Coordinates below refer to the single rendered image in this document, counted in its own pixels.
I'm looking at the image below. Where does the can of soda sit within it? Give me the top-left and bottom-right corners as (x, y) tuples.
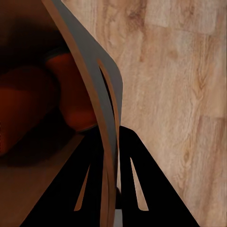
(0, 64), (60, 156)
(39, 45), (98, 132)

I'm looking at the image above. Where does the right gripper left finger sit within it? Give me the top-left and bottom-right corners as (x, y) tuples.
(20, 127), (104, 227)

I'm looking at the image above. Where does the trash can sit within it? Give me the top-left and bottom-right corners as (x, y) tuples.
(0, 0), (123, 227)

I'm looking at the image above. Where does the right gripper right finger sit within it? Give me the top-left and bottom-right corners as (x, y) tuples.
(119, 126), (200, 227)

